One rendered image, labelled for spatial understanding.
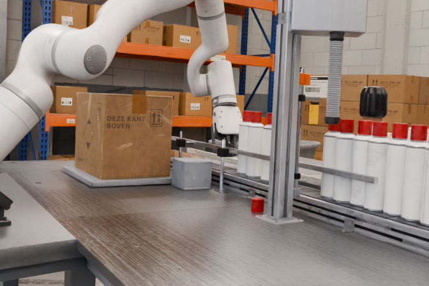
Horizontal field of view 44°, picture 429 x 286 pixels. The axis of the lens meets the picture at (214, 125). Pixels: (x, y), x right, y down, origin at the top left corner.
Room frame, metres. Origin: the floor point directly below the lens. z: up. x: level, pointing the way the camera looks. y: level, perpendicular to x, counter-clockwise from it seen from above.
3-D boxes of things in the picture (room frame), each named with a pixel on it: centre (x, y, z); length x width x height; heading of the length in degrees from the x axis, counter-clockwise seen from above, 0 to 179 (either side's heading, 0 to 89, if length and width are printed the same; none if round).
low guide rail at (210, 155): (1.68, -0.16, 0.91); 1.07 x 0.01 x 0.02; 30
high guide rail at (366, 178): (1.64, -0.10, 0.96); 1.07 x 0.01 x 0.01; 30
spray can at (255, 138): (1.66, -0.13, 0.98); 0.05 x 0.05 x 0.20
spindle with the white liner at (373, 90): (1.61, -0.48, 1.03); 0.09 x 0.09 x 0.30
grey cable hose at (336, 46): (1.22, -0.27, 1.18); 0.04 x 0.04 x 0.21
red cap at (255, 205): (1.39, -0.12, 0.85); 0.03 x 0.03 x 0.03
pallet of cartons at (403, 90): (5.20, -1.53, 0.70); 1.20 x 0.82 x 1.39; 43
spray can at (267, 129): (1.58, -0.17, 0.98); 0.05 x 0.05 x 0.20
